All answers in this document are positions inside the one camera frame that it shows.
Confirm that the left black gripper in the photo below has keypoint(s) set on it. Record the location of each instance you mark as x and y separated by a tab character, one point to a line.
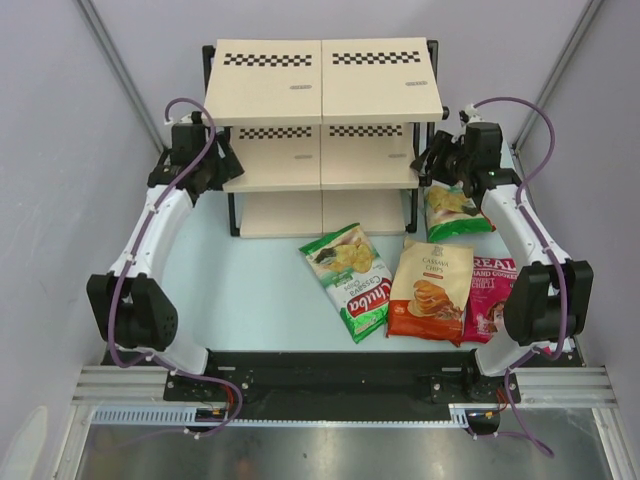
230	167

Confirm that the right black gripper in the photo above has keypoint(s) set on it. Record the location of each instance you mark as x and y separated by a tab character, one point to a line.
440	145

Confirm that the green Chuba chips bag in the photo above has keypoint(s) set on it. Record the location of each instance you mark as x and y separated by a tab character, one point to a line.
449	212
354	276

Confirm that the beige three-tier shelf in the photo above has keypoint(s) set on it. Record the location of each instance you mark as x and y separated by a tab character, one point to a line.
325	130

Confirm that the orange cassava chips bag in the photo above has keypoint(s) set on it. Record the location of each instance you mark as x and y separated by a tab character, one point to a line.
430	291

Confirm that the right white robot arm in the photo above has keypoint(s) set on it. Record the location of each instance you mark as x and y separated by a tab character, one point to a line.
549	300

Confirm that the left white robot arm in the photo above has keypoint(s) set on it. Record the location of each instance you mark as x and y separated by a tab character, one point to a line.
132	311

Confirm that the pink Real chips bag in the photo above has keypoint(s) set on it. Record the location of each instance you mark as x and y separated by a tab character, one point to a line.
491	285

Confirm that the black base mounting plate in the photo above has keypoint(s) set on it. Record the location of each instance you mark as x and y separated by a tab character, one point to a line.
359	382

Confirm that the white slotted cable duct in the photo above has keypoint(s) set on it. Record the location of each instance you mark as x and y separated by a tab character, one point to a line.
439	416

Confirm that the aluminium rail frame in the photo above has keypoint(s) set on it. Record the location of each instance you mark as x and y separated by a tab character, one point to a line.
567	425

